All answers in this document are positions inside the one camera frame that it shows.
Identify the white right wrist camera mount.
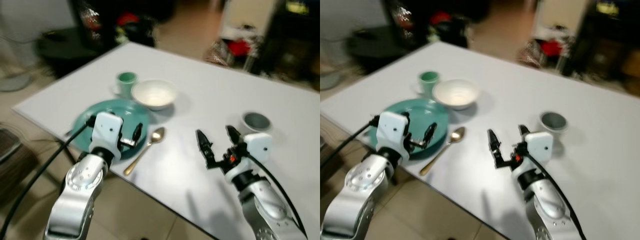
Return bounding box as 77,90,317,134
243,132,274,164
523,130,555,167

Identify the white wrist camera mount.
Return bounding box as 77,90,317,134
523,130,555,167
243,132,274,164
375,110,411,154
91,112,124,152

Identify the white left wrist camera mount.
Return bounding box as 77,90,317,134
91,112,124,152
375,110,411,154

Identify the black cabinet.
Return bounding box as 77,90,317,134
565,0,640,87
252,0,321,84

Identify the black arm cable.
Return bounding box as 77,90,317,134
0,115,97,238
247,154,309,238
320,116,381,170
527,154,589,240

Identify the green cup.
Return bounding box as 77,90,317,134
113,71,139,99
417,70,441,99

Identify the gold spoon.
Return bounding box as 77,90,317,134
418,126,467,176
123,126,167,176

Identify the red bag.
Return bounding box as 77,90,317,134
539,39,564,57
227,39,252,57

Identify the teal plate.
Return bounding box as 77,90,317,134
72,99,151,154
367,98,450,161

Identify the red toy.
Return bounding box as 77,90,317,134
429,11,454,26
117,12,142,27

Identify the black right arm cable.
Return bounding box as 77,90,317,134
247,154,309,238
527,154,589,240

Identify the grey round fan base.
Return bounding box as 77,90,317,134
320,72,342,92
0,72,33,94

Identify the grey cup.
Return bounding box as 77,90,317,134
241,110,274,134
539,110,570,135

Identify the black chair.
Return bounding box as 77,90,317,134
347,25,417,72
35,27,102,72

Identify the white bowl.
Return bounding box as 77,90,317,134
130,79,179,111
432,78,480,111

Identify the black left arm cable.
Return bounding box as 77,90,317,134
320,116,381,170
0,115,97,238

